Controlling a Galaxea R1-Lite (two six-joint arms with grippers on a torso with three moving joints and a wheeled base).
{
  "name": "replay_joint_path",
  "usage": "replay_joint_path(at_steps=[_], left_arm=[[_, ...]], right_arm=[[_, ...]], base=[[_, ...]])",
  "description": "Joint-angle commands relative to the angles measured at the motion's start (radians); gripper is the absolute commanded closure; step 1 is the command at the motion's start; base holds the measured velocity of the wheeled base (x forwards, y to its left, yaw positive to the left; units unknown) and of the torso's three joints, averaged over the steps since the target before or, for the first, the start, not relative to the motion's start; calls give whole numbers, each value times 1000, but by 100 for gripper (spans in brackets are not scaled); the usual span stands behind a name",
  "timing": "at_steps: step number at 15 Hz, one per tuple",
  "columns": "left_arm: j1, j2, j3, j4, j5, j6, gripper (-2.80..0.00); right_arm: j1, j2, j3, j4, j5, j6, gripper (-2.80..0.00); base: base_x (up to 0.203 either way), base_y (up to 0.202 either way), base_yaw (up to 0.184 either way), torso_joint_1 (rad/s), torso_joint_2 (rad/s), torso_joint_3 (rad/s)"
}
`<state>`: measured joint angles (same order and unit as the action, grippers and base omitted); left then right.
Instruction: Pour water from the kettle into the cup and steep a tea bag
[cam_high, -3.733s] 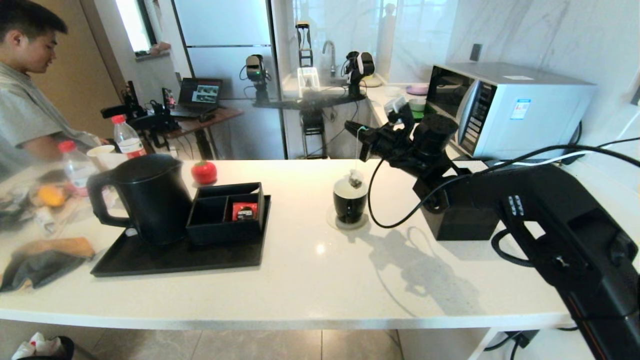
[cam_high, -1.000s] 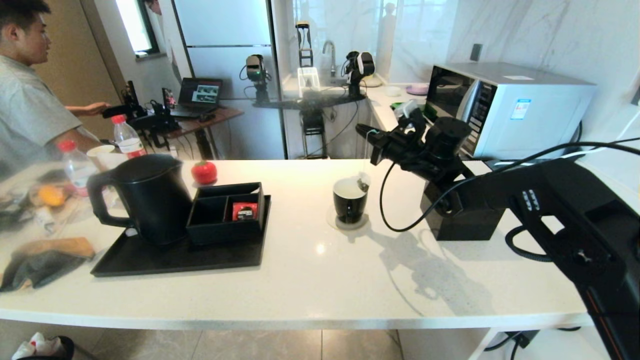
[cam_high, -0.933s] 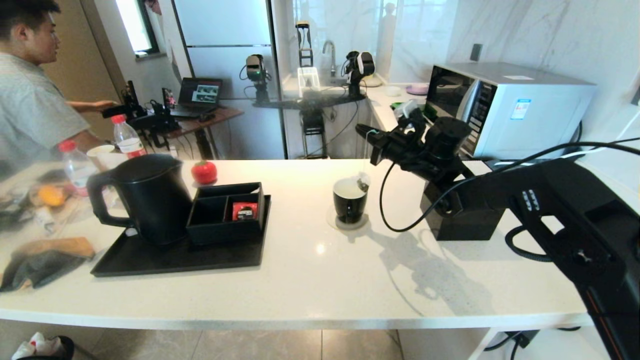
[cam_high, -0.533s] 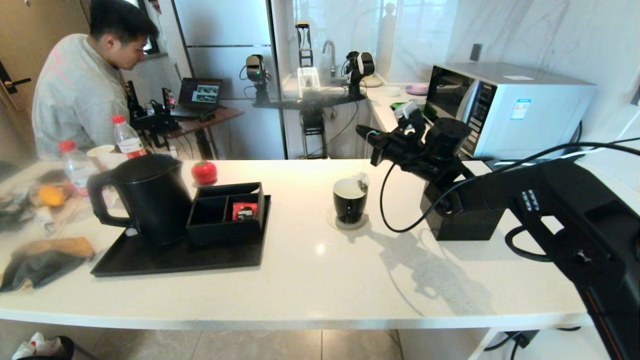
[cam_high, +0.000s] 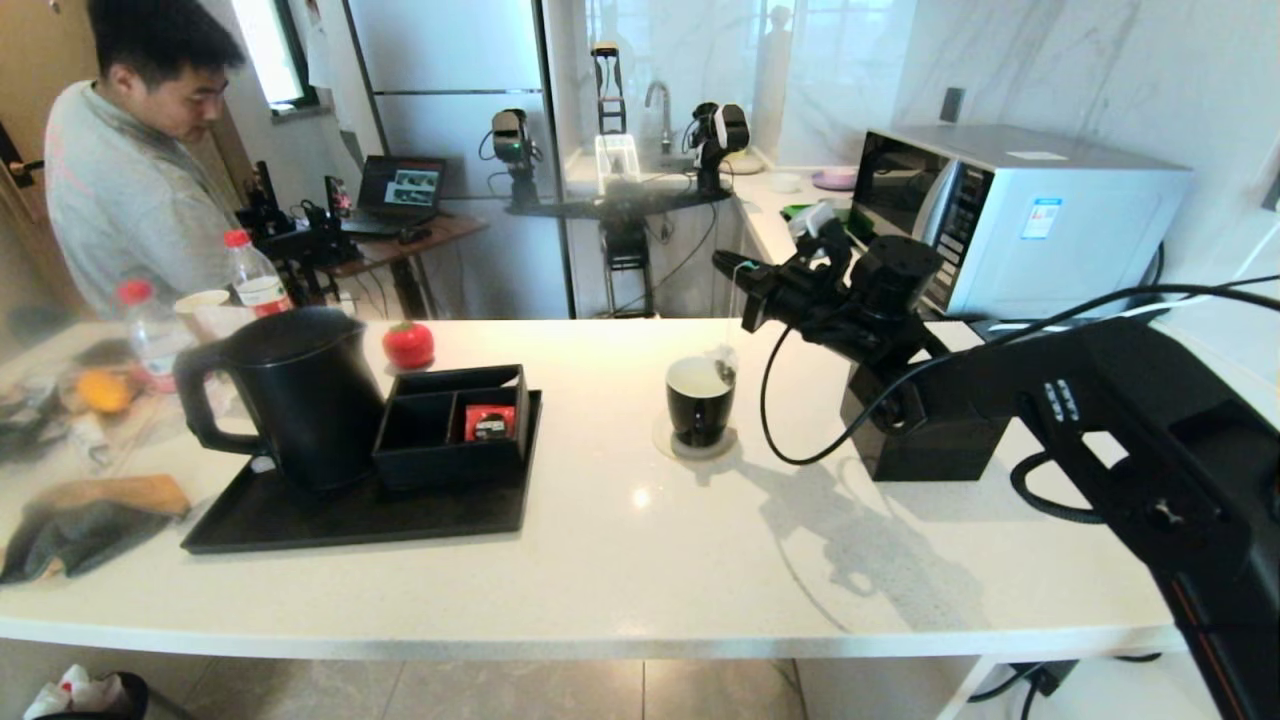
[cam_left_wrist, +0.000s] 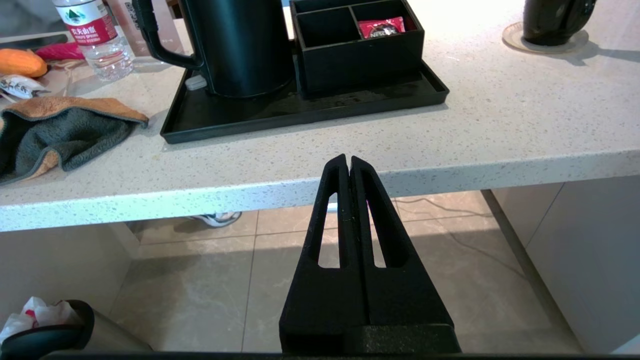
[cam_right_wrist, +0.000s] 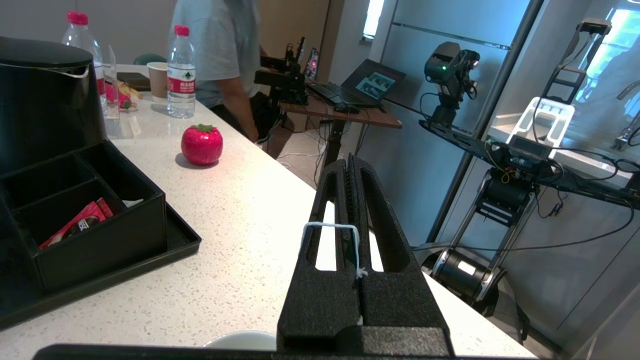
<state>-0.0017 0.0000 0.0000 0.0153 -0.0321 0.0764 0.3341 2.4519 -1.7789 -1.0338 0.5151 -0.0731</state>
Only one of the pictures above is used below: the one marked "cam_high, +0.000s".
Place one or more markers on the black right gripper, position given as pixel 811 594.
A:
pixel 825 295

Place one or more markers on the tea bag with white tag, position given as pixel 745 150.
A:
pixel 725 368

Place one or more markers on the black electric kettle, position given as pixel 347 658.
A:
pixel 310 420

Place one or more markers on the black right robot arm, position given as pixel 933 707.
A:
pixel 1150 420

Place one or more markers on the grey lower kitchen cabinet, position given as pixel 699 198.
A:
pixel 760 280

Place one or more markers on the green tray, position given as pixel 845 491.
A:
pixel 795 212

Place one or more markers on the small white bowl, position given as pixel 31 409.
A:
pixel 785 182

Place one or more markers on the beige round dish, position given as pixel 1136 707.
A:
pixel 745 163

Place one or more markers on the black teleoperation stand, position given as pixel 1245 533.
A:
pixel 625 255

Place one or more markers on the purple plate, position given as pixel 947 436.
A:
pixel 835 178

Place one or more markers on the black mug white inside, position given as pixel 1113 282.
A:
pixel 700 415

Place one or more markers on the round translucent coaster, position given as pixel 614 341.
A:
pixel 662 447

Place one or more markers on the chrome sink faucet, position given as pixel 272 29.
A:
pixel 663 106

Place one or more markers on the black tissue box white top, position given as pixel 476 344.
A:
pixel 930 450

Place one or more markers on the black upright gripper tool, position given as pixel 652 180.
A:
pixel 608 96

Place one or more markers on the red sachet packet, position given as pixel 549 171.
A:
pixel 490 422

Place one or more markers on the silver microwave oven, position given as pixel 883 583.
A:
pixel 1060 240

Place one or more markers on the brown wooden desk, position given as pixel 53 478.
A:
pixel 440 232

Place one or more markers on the grey refrigerator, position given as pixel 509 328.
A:
pixel 450 130

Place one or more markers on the black computer mouse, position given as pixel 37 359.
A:
pixel 415 235

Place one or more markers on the red tomato-shaped toy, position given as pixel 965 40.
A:
pixel 408 346

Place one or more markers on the black laptop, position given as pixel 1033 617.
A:
pixel 400 186

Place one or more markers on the black compartment organizer box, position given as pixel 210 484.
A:
pixel 430 475

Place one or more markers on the black rectangular serving tray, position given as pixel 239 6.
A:
pixel 400 525

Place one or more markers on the black handheld controller rig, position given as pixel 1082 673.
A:
pixel 310 245

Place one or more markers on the clear water bottle red cap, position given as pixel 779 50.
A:
pixel 155 335
pixel 258 285

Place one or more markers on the dark-framed window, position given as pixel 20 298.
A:
pixel 280 50

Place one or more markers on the paper cup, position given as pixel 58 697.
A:
pixel 205 300

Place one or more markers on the person in grey shirt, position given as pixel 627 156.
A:
pixel 120 200

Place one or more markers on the clear plastic food container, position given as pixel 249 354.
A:
pixel 120 430

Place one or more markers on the orange food item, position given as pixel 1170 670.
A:
pixel 105 392

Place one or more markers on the brown and black cloth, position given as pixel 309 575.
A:
pixel 80 530

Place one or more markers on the brown wooden door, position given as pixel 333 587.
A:
pixel 30 60

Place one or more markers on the black trash bin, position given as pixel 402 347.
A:
pixel 105 700

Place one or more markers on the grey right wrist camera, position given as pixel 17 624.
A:
pixel 812 218

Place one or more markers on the white plastic frame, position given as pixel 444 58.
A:
pixel 603 166

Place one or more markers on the dark wall switch plate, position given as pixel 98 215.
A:
pixel 950 104

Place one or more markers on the black camera on stand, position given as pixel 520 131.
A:
pixel 512 136

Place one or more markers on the wall power socket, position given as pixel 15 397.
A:
pixel 1270 190

